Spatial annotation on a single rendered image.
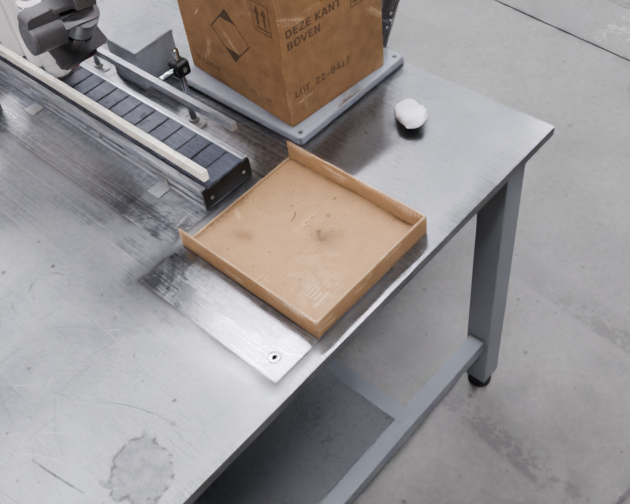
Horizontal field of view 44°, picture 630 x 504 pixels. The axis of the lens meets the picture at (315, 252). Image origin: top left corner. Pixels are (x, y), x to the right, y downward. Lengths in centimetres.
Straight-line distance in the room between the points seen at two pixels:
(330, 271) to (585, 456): 99
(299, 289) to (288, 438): 62
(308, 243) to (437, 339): 94
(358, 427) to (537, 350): 60
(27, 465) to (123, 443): 13
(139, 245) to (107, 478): 41
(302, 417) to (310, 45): 83
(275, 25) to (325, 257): 38
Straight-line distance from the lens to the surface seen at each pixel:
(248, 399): 111
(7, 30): 172
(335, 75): 146
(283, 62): 135
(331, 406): 179
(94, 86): 160
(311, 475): 172
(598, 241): 241
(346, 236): 126
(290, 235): 127
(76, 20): 140
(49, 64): 164
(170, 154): 134
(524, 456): 199
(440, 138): 143
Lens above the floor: 178
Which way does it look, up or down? 49 degrees down
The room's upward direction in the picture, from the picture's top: 9 degrees counter-clockwise
